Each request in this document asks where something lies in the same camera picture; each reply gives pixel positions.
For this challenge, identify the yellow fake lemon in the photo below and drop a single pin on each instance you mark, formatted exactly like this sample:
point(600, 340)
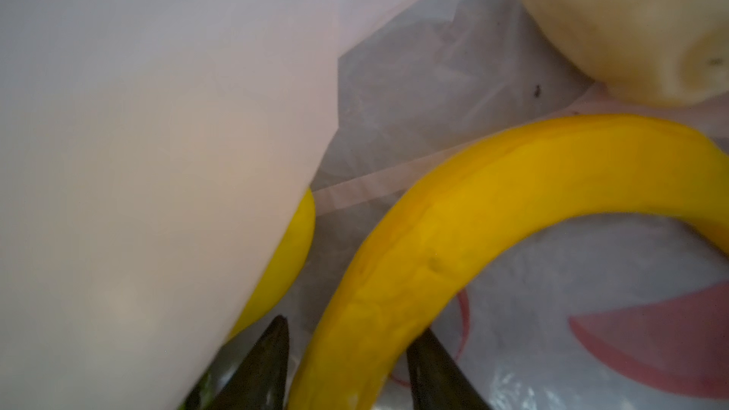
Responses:
point(284, 267)

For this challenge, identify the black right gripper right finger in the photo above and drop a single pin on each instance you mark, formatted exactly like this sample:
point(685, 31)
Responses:
point(436, 381)

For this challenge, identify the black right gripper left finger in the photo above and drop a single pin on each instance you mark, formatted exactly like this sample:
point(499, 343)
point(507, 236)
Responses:
point(259, 381)

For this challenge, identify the yellow fake banana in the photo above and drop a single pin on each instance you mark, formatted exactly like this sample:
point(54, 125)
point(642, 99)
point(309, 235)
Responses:
point(469, 210)

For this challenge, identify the pink printed plastic bag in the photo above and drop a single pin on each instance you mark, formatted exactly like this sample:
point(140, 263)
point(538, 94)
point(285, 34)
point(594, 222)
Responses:
point(153, 152)

